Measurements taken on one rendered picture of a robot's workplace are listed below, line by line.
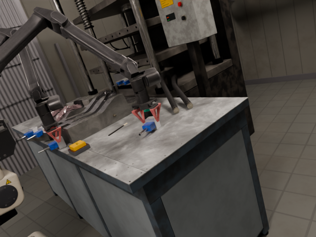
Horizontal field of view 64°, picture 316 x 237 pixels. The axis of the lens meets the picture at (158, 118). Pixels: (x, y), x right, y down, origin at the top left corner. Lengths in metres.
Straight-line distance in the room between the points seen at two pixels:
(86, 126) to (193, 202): 0.68
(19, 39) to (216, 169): 0.98
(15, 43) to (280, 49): 3.39
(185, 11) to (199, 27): 0.13
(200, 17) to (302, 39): 2.43
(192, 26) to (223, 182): 0.93
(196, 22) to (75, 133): 0.93
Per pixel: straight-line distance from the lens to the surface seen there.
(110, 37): 2.25
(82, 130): 1.39
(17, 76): 3.89
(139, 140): 1.09
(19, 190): 1.42
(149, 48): 1.78
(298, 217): 1.75
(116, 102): 1.47
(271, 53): 4.03
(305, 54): 3.93
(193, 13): 1.61
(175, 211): 1.01
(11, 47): 1.22
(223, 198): 1.22
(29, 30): 1.25
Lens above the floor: 1.20
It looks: 18 degrees down
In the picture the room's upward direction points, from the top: 18 degrees counter-clockwise
